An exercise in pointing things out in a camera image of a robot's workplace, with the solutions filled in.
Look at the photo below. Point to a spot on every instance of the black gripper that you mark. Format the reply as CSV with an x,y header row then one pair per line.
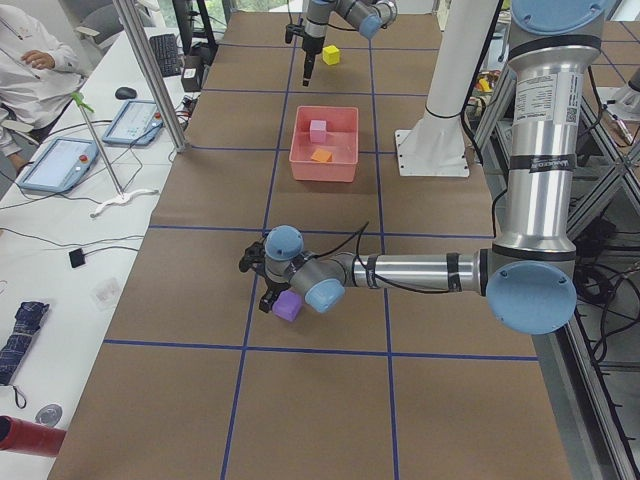
x,y
271,291
311,45

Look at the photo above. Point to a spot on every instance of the purple foam cube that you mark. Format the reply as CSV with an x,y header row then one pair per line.
x,y
288,305

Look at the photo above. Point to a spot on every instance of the pink foam cube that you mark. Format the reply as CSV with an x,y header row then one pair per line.
x,y
318,131

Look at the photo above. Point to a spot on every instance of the orange foam cube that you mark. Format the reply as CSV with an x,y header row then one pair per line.
x,y
321,156

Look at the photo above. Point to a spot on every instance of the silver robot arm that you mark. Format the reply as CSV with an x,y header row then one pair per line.
x,y
526,273
366,17

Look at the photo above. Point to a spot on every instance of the pink plastic bin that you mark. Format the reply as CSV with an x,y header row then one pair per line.
x,y
342,140

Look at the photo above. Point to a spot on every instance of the yellow foam cube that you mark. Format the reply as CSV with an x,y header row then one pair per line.
x,y
331,55

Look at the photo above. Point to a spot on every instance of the black box with label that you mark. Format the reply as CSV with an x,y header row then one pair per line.
x,y
192,73

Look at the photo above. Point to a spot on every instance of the black keyboard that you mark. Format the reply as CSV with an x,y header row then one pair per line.
x,y
165,51

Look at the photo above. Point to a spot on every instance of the clear plastic packet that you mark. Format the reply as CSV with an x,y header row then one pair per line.
x,y
106,294

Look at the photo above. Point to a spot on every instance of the thin metal rod stand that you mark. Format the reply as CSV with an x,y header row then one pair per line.
x,y
122,197

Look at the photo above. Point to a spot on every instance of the far blue teach pendant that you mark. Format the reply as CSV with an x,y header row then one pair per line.
x,y
136,124

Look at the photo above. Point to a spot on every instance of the blue teach pendant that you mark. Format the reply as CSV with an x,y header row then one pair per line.
x,y
136,124
60,166

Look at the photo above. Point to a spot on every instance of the black computer mouse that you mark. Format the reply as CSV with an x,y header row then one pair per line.
x,y
125,93

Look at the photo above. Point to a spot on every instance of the small black square device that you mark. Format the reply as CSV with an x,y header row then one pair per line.
x,y
77,258

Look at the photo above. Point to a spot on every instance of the folded dark blue umbrella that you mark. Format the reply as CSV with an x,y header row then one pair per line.
x,y
28,320

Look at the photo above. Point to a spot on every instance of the round metal lid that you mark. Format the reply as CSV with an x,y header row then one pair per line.
x,y
49,415

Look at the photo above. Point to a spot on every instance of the near blue teach pendant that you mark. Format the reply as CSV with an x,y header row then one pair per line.
x,y
60,166

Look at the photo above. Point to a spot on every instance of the person in white hoodie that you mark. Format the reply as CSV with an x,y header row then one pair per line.
x,y
39,73

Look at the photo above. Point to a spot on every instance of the red cylinder bottle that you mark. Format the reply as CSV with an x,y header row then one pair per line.
x,y
24,437

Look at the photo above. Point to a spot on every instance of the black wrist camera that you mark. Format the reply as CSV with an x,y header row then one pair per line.
x,y
252,255
293,30

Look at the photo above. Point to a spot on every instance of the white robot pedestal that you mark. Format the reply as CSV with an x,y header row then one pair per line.
x,y
435,146

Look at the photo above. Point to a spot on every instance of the aluminium frame post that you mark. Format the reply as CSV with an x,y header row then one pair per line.
x,y
134,29

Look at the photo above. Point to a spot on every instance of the aluminium frame rack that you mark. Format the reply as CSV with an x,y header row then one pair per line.
x,y
591,367

